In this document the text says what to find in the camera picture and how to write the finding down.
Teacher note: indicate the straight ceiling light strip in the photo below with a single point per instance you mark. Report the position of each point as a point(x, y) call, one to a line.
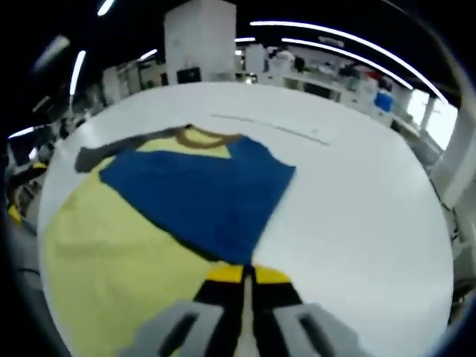
point(105, 6)
point(78, 72)
point(148, 54)

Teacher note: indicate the wide white pillar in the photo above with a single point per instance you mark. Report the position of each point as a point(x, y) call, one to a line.
point(199, 41)

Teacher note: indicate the short curved ceiling light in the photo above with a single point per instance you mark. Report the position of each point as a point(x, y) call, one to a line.
point(346, 56)

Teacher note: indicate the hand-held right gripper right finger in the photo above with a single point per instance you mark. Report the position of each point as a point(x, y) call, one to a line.
point(275, 297)

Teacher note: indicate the white cabinet counter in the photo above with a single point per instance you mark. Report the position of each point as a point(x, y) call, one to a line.
point(320, 85)

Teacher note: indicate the black chair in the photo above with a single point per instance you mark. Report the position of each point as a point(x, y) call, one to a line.
point(189, 75)

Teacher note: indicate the long curved ceiling light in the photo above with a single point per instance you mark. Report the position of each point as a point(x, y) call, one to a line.
point(346, 37)

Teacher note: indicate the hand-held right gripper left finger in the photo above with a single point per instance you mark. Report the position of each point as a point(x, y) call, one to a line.
point(219, 308)

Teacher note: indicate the yellow blue grey garment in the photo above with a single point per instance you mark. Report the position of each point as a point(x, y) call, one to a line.
point(186, 193)

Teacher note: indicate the blue bin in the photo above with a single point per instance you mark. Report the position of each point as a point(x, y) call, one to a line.
point(383, 101)

